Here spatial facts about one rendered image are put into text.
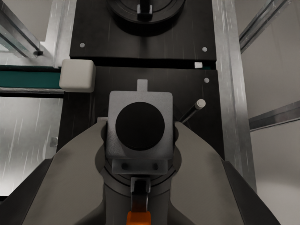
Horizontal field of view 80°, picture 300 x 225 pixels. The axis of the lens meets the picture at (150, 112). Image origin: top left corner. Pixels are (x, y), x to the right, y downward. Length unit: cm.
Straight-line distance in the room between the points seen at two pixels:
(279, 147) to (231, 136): 18
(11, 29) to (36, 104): 13
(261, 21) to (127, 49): 22
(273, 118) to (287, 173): 18
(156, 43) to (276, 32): 34
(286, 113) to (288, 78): 23
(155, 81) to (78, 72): 11
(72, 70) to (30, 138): 15
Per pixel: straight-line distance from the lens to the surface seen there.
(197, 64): 32
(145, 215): 17
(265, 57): 52
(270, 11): 37
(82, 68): 29
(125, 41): 32
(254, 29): 39
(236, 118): 32
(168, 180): 25
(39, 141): 36
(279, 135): 47
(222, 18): 40
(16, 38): 32
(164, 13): 33
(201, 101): 17
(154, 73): 29
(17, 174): 38
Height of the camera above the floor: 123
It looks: 76 degrees down
